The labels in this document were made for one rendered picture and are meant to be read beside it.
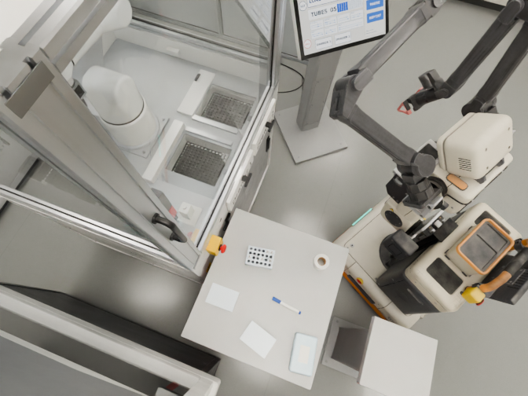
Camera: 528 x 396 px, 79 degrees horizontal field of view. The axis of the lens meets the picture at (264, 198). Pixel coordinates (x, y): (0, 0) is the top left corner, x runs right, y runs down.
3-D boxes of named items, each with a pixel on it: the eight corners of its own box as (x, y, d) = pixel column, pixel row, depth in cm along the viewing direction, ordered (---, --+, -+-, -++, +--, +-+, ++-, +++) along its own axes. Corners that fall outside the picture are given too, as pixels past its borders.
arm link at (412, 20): (339, 99, 103) (361, 95, 93) (329, 85, 101) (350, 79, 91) (423, 13, 108) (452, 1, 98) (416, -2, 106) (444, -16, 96)
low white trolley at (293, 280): (319, 272, 222) (350, 248, 151) (291, 366, 200) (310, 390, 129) (242, 243, 228) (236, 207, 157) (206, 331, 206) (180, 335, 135)
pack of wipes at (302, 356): (295, 331, 137) (296, 331, 133) (317, 337, 137) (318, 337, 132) (287, 369, 132) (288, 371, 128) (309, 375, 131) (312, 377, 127)
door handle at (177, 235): (190, 239, 90) (174, 218, 73) (186, 247, 89) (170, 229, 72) (174, 232, 91) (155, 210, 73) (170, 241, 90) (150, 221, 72)
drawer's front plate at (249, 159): (253, 160, 160) (253, 149, 150) (231, 211, 150) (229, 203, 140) (250, 159, 160) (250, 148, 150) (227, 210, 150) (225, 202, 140)
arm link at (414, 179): (405, 185, 117) (416, 188, 112) (395, 162, 113) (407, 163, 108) (423, 171, 118) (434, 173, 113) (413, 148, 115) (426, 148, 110)
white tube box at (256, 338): (276, 339, 136) (276, 339, 131) (263, 357, 133) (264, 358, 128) (251, 320, 138) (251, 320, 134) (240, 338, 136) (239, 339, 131)
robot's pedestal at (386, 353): (378, 333, 208) (441, 339, 138) (367, 383, 198) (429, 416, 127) (333, 316, 212) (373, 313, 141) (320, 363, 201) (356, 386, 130)
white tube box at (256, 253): (274, 251, 150) (275, 250, 146) (271, 269, 146) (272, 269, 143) (248, 247, 150) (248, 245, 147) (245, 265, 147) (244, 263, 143)
